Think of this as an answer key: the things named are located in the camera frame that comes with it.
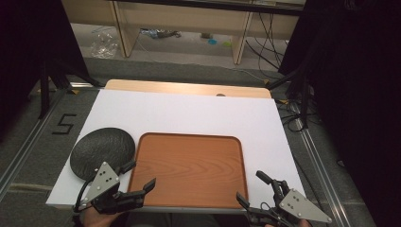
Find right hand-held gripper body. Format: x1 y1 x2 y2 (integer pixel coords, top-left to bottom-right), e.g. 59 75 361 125
247 179 333 227

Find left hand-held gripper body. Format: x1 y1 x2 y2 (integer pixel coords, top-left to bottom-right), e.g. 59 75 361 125
74 161 148 216

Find black round textured plate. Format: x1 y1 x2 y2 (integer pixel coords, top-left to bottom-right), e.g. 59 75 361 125
69 127 137 183

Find person's right hand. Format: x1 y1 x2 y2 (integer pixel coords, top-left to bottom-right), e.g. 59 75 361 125
264 218 313 227

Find person's left hand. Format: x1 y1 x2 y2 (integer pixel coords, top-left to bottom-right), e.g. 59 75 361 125
82 206 125 227

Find brown wooden tray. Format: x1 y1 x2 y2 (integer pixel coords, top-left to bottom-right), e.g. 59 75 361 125
127 131 250 210

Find white board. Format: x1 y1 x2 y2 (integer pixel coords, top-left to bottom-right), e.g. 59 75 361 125
45 89 306 216

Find black metal stand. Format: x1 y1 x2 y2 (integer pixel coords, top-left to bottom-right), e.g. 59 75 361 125
37 59 105 120
266 67 312 130

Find light wooden table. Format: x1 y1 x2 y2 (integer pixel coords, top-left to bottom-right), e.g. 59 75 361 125
104 79 272 99

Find clear plastic bag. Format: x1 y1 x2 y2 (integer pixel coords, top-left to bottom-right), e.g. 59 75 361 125
90 30 119 61

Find black curtain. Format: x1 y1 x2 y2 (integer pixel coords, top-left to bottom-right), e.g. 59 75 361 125
0 0 91 141
278 0 401 227

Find crumpled plastic wrapper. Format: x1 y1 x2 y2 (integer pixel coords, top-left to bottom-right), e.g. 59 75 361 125
139 27 183 40

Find light wooden desk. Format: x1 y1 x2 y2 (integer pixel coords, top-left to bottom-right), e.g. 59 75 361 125
61 0 306 66

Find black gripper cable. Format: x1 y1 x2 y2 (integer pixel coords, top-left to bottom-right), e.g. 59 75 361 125
72 179 96 218

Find metal floor rail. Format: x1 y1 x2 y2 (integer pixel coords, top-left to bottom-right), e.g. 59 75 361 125
288 102 356 227
0 82 96 199

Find black floor cables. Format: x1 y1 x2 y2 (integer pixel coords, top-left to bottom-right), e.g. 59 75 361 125
276 98 309 133

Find black hanging cables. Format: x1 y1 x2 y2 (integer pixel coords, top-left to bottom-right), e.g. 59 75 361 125
245 11 287 71

